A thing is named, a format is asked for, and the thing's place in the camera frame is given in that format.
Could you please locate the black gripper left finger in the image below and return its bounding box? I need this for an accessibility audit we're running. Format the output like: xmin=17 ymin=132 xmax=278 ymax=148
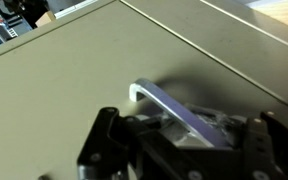
xmin=76 ymin=107 xmax=218 ymax=180

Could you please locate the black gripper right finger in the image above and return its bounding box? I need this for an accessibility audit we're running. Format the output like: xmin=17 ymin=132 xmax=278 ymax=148
xmin=217 ymin=110 xmax=288 ymax=180

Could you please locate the beige cabinet drawer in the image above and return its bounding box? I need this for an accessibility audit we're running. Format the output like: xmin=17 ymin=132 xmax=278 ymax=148
xmin=0 ymin=0 xmax=288 ymax=180

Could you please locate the silver drawer handle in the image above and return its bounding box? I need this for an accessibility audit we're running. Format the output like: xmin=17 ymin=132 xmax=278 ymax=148
xmin=128 ymin=78 xmax=233 ymax=149

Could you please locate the beige metal file cabinet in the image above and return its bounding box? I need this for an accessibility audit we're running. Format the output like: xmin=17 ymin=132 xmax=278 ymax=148
xmin=0 ymin=0 xmax=288 ymax=116

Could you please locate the brown cardboard box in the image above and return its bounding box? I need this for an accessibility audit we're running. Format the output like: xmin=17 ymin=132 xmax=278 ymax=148
xmin=34 ymin=10 xmax=57 ymax=28

